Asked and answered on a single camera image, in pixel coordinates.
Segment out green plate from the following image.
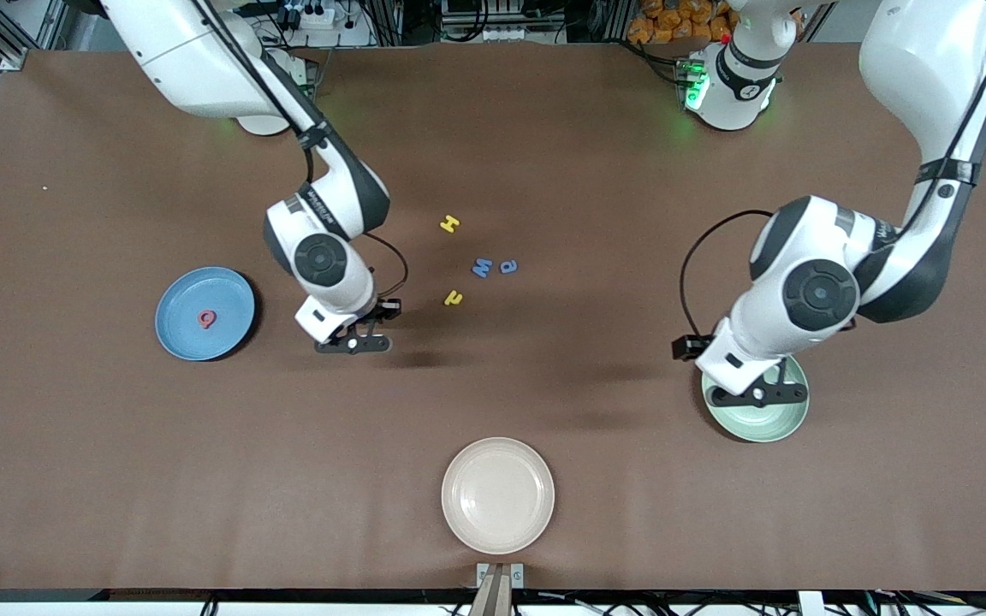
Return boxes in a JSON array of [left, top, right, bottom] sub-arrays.
[[701, 355, 811, 443]]

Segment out blue plate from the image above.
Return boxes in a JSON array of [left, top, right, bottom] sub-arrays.
[[155, 266, 256, 362]]

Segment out beige plate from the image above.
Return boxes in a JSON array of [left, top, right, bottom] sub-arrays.
[[441, 437, 555, 555]]

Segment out brown table cover sheet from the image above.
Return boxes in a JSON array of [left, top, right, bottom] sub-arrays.
[[0, 41, 986, 593]]

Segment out aluminium beam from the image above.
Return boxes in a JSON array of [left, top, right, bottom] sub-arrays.
[[469, 572, 514, 616]]

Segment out white power strip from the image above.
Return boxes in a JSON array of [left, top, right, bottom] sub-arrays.
[[275, 3, 374, 48]]

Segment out black electronics rack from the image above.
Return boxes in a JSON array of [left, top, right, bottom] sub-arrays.
[[437, 0, 584, 45]]

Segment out pile of orange objects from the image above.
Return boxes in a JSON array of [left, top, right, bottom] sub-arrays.
[[627, 0, 738, 44]]

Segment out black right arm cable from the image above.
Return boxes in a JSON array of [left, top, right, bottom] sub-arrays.
[[193, 0, 409, 300]]

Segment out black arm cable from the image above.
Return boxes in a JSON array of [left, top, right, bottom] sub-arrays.
[[680, 0, 986, 339], [193, 0, 409, 300]]

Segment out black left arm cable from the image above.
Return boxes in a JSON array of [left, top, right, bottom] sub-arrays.
[[680, 0, 986, 339]]

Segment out silver metal bracket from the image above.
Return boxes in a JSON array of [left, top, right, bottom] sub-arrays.
[[477, 562, 525, 589]]

